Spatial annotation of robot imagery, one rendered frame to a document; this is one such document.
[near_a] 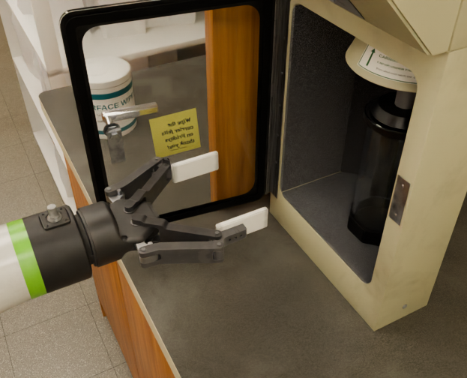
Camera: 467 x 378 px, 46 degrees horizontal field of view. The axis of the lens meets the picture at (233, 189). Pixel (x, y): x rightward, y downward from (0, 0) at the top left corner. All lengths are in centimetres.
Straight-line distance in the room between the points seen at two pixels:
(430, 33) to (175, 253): 36
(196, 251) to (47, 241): 16
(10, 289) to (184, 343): 33
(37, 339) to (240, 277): 130
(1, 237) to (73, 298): 159
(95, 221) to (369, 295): 44
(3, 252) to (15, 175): 228
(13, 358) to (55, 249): 151
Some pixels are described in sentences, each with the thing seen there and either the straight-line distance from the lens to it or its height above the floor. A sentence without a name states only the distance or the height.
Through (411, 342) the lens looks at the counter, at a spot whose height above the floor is 94.
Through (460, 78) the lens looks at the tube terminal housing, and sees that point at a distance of 65.
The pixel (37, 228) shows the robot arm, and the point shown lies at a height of 124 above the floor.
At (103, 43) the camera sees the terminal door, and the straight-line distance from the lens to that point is 78.
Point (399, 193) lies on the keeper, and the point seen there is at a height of 121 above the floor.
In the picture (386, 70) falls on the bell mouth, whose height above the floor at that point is 134.
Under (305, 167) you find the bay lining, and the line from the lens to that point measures 101.
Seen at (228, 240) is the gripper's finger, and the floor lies 120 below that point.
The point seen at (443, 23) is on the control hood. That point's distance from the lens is 59.
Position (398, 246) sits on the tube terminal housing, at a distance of 78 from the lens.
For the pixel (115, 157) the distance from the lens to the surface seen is 86.
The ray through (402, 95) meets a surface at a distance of 81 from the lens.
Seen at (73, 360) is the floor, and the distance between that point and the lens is 206.
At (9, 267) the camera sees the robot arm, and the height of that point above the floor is 123.
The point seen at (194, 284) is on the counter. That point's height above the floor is 94.
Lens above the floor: 166
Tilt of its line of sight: 39 degrees down
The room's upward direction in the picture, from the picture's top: straight up
